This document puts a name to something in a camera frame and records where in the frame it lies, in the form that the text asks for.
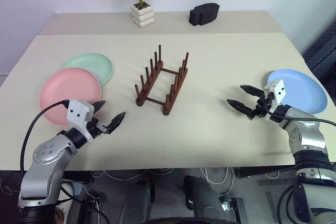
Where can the black table frame bar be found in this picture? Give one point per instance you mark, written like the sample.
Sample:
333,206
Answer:
262,172

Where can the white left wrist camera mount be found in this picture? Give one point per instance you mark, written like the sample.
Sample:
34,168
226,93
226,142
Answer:
77,111

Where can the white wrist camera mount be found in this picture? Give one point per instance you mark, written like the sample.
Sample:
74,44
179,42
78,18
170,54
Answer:
77,111
278,90

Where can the green plate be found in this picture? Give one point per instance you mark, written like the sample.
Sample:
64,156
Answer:
89,62

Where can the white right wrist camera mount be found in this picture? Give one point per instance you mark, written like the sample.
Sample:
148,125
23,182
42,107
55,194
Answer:
278,90

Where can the red plate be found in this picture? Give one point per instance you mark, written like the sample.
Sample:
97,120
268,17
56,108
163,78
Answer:
68,90

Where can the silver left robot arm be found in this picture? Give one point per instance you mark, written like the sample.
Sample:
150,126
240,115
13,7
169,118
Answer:
44,166

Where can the dark rounded leg shape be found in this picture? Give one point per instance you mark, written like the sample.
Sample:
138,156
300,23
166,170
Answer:
202,197

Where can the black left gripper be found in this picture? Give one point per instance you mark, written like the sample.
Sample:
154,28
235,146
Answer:
97,127

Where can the blue plate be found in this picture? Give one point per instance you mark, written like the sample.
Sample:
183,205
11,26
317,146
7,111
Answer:
304,90

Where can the green plant in white pot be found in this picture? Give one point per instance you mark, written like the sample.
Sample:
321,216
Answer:
143,16

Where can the brown wooden dish rack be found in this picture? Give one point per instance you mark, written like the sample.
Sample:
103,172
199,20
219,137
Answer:
167,110

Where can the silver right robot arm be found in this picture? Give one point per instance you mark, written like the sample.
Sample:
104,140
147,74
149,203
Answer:
309,134

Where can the black metal floor bracket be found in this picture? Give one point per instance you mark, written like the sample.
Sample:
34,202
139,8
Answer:
236,208

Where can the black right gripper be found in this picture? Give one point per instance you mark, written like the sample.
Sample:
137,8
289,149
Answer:
260,109

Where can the black foam block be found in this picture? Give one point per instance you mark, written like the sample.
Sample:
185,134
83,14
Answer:
203,15

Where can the dark ribbed object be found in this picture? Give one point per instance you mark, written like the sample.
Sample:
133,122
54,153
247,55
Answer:
324,56

